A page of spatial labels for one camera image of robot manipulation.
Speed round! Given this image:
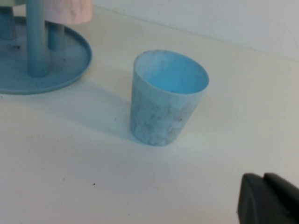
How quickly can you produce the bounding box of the pink marbled plastic cup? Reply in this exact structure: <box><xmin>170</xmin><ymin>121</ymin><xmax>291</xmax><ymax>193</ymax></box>
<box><xmin>43</xmin><ymin>0</ymin><xmax>93</xmax><ymax>25</ymax></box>

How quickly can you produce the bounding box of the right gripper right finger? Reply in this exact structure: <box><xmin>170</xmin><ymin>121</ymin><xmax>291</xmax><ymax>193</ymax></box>
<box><xmin>264</xmin><ymin>172</ymin><xmax>299</xmax><ymax>224</ymax></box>

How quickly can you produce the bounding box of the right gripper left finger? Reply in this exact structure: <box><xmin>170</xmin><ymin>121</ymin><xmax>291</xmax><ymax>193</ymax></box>
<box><xmin>236</xmin><ymin>173</ymin><xmax>293</xmax><ymax>224</ymax></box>

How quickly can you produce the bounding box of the blue cup stand with pegs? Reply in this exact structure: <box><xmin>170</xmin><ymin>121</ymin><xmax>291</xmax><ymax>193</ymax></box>
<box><xmin>0</xmin><ymin>0</ymin><xmax>93</xmax><ymax>95</ymax></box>

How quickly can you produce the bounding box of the blue marbled plastic cup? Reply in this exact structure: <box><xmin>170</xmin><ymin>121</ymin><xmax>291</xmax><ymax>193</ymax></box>
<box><xmin>130</xmin><ymin>49</ymin><xmax>210</xmax><ymax>147</ymax></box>

